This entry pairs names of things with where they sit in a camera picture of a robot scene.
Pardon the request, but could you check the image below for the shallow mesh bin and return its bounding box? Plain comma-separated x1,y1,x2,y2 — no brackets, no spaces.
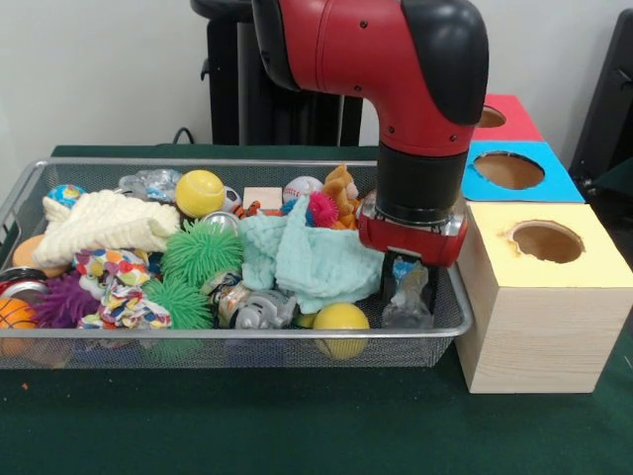
0,157,475,370

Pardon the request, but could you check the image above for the wooden box with three holes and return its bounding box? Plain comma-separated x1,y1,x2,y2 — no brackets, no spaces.
453,93,633,396

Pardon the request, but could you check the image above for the small orange basketball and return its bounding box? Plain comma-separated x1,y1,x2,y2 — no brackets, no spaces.
0,296,41,357

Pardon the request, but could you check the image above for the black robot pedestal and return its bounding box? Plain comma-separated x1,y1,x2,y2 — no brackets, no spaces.
190,0,377,147

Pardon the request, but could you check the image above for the dark green table cloth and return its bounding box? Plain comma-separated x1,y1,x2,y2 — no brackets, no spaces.
590,157,633,192
0,143,633,475

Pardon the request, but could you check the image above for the mint muslin cloth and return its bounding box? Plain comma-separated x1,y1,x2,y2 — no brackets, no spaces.
236,195,386,316

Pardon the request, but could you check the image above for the yellow tennis ball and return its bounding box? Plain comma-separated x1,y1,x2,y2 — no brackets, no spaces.
175,169,226,219

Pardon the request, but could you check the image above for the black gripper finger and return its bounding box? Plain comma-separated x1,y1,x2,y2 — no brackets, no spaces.
381,250,400,311
422,261,439,318

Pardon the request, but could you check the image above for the smooth yellow ball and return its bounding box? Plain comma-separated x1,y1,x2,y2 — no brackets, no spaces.
312,302,371,360

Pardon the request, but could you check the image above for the black stand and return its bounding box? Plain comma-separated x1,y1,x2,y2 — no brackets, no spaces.
568,7,633,179

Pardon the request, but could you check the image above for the black cable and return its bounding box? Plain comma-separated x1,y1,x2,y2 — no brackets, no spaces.
172,127,214,145

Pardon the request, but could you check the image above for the green spiky rubber ball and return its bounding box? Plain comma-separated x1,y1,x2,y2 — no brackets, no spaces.
142,276,215,332
160,220,244,288

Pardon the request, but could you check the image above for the colourful patterned cloth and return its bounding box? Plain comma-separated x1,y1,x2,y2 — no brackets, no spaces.
72,246,173,332

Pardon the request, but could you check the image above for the purple spiky rubber ball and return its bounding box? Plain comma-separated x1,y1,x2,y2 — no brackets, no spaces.
32,270,103,331

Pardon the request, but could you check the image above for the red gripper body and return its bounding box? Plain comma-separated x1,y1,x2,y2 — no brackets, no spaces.
356,197,469,268

